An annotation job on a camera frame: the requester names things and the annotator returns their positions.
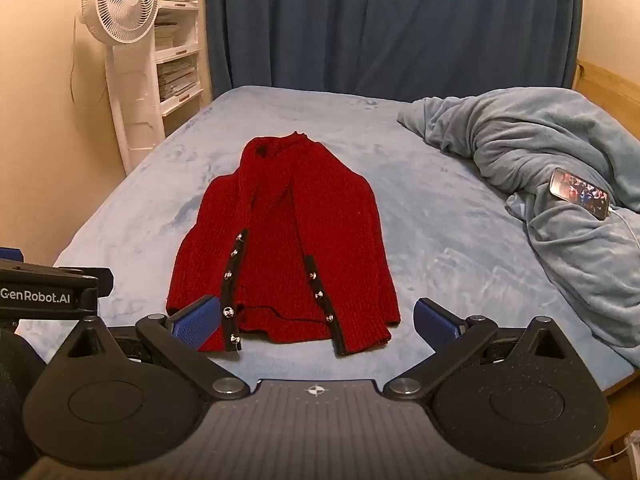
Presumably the white shelf with papers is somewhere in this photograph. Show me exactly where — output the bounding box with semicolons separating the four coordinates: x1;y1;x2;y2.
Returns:
150;0;209;134

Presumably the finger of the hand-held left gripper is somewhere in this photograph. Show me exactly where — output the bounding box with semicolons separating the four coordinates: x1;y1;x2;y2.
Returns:
0;247;114;322

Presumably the white pedestal fan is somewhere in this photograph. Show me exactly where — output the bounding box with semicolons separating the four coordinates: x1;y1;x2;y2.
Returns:
75;0;167;177

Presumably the smartphone with lit screen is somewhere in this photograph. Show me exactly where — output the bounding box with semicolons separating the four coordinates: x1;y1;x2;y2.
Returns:
549;167;612;221

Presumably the grey-blue fleece blanket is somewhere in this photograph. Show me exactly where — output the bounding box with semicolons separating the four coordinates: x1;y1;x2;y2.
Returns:
397;87;640;368

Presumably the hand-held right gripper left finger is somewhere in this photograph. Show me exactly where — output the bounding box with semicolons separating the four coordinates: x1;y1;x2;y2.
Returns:
50;295;252;402

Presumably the red knit cardigan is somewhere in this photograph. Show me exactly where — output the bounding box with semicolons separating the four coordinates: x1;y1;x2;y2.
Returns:
165;131;402;358

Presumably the white charging cable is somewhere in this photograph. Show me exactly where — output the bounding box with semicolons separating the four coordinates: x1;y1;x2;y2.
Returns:
606;206;640;253

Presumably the dark blue curtain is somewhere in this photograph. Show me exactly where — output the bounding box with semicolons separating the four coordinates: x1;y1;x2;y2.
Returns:
204;0;584;104

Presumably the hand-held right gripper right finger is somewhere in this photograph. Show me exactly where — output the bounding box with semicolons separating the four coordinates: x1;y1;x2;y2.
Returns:
382;297;572;402

